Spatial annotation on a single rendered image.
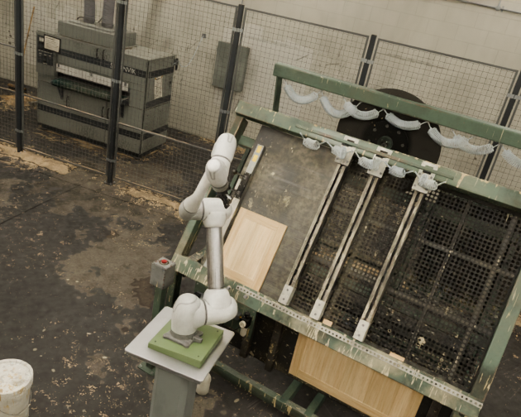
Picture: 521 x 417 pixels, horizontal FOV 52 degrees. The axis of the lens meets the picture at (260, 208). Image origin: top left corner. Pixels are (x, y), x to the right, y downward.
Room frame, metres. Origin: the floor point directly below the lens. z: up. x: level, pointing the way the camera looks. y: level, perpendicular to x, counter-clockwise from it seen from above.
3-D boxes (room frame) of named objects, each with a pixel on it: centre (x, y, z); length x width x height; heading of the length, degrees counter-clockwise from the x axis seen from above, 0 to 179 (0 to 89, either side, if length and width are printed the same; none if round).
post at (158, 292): (3.09, 0.57, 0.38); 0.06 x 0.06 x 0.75; 65
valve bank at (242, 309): (2.97, 0.14, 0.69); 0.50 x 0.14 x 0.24; 65
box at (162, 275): (3.09, 0.57, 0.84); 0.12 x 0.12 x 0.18; 65
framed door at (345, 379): (2.87, -0.85, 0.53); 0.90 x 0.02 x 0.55; 65
